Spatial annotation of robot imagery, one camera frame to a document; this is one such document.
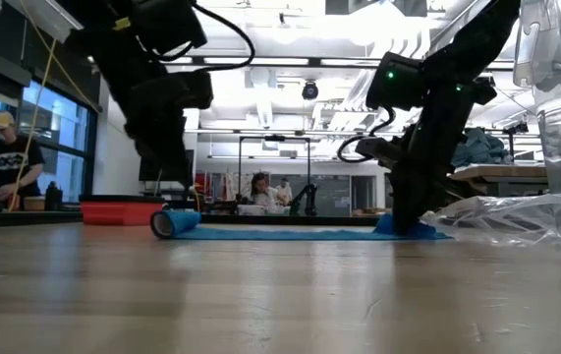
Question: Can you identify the person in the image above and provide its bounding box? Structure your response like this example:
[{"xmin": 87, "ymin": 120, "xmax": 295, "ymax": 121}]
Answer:
[
  {"xmin": 278, "ymin": 177, "xmax": 295, "ymax": 205},
  {"xmin": 0, "ymin": 109, "xmax": 46, "ymax": 214},
  {"xmin": 248, "ymin": 171, "xmax": 282, "ymax": 208}
]

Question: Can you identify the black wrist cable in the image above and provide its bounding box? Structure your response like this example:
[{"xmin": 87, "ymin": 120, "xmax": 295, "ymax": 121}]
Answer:
[
  {"xmin": 160, "ymin": 2, "xmax": 256, "ymax": 73},
  {"xmin": 336, "ymin": 105, "xmax": 397, "ymax": 165}
]

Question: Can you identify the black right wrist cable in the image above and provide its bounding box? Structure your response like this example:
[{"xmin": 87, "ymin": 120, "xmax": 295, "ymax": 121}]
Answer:
[{"xmin": 336, "ymin": 105, "xmax": 397, "ymax": 165}]

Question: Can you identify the blue cloth pile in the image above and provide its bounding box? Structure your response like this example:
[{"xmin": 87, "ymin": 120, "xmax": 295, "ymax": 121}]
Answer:
[{"xmin": 450, "ymin": 126, "xmax": 515, "ymax": 168}]

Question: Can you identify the black metal rig frame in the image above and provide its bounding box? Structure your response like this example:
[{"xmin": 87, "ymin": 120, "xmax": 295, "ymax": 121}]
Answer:
[{"xmin": 238, "ymin": 136, "xmax": 311, "ymax": 215}]

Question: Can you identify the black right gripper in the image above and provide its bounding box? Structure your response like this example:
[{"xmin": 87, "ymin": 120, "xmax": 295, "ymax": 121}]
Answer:
[{"xmin": 356, "ymin": 117, "xmax": 477, "ymax": 233}]

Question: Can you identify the ceiling light strip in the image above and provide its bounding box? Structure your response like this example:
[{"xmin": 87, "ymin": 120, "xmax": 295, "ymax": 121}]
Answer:
[
  {"xmin": 319, "ymin": 58, "xmax": 382, "ymax": 69},
  {"xmin": 203, "ymin": 57, "xmax": 310, "ymax": 67}
]

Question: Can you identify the black aluminium table frame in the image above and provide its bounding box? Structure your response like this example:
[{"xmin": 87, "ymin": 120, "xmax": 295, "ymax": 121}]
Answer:
[{"xmin": 0, "ymin": 209, "xmax": 384, "ymax": 228}]

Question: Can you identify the blue elastic bandage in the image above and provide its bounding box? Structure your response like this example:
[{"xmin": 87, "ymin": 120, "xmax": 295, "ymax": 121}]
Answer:
[{"xmin": 150, "ymin": 209, "xmax": 453, "ymax": 242}]

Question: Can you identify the clear plastic bag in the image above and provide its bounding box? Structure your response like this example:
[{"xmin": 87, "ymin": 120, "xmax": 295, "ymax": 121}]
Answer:
[{"xmin": 421, "ymin": 191, "xmax": 561, "ymax": 253}]

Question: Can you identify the black camera stand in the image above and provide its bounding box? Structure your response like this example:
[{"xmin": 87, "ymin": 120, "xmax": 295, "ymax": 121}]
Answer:
[{"xmin": 502, "ymin": 120, "xmax": 531, "ymax": 160}]

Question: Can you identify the small red box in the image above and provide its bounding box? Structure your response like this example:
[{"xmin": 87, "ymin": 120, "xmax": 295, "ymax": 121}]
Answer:
[{"xmin": 80, "ymin": 194, "xmax": 167, "ymax": 227}]

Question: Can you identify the orange tub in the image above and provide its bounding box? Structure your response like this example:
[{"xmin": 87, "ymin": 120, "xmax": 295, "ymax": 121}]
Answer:
[{"xmin": 22, "ymin": 196, "xmax": 46, "ymax": 213}]

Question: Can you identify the wooden work table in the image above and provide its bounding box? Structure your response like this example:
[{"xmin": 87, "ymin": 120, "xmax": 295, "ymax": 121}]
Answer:
[{"xmin": 449, "ymin": 163, "xmax": 549, "ymax": 199}]

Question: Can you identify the black bottle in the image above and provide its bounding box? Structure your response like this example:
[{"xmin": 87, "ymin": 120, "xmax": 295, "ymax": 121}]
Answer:
[{"xmin": 43, "ymin": 180, "xmax": 64, "ymax": 213}]

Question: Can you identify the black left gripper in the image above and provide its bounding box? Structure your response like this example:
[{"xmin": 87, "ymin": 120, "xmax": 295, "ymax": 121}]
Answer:
[{"xmin": 123, "ymin": 71, "xmax": 215, "ymax": 188}]

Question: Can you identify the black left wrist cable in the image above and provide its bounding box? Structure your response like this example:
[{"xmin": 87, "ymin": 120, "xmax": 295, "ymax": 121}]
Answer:
[{"xmin": 160, "ymin": 2, "xmax": 256, "ymax": 73}]

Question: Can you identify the dark ceiling duct box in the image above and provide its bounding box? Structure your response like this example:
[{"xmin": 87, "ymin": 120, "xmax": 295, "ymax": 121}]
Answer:
[{"xmin": 324, "ymin": 0, "xmax": 429, "ymax": 18}]

